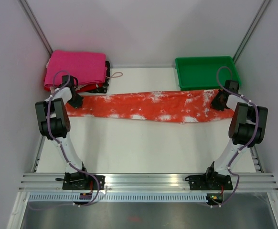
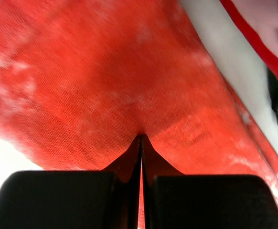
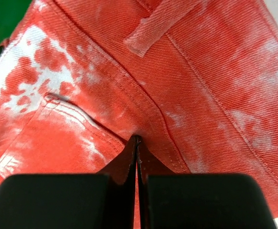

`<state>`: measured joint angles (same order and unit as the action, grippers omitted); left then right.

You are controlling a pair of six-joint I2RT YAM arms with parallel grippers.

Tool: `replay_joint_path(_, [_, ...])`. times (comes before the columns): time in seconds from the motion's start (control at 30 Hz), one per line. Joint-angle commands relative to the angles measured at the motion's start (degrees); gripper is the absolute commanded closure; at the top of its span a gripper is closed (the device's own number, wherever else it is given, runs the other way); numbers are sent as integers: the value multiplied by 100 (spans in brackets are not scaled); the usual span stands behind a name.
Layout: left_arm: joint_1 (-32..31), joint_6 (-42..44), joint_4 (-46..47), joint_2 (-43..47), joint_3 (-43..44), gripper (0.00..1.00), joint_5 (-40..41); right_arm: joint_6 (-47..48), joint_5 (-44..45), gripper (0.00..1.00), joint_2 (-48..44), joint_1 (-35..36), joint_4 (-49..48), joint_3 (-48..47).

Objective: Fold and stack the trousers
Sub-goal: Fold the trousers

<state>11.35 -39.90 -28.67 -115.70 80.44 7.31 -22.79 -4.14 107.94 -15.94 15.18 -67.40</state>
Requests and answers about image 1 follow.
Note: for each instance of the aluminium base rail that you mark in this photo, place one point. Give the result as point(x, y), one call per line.
point(249, 182)

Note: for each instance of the white slotted cable duct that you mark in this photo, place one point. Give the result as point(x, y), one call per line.
point(119, 197)

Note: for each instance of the red folded garment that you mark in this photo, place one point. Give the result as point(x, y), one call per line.
point(92, 86)

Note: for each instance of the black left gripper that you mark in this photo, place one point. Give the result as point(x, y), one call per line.
point(79, 102)

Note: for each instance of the black patterned folded garment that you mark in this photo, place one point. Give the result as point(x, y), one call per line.
point(103, 89)

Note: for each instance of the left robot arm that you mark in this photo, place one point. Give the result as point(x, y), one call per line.
point(54, 124)

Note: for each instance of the orange white tie-dye trousers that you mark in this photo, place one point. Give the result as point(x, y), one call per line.
point(159, 106)

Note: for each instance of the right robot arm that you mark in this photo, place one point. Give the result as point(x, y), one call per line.
point(247, 127)

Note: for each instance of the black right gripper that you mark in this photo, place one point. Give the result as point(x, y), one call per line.
point(214, 104)

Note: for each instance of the light pink folded garment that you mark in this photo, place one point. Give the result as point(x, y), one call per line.
point(80, 88)

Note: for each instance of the green plastic bin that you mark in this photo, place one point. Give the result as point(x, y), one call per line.
point(197, 73)

